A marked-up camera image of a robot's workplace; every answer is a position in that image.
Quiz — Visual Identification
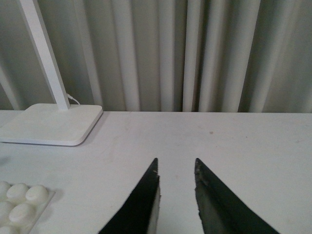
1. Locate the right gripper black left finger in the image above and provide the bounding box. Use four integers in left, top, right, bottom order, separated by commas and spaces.
99, 158, 161, 234

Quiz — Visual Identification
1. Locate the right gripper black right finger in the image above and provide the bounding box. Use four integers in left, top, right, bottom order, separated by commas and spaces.
195, 158, 278, 234

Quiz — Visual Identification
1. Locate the white desk lamp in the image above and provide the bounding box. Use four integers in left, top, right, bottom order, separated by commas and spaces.
0, 0, 103, 146

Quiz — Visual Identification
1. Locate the grey pleated curtain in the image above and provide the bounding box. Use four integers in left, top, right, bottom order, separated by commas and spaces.
0, 0, 312, 113

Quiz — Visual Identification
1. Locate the white studded base plate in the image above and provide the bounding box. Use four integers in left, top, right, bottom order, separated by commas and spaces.
0, 181, 55, 234

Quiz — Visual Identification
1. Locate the white lamp power cable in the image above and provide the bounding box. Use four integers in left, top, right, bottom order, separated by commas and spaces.
65, 93, 81, 106

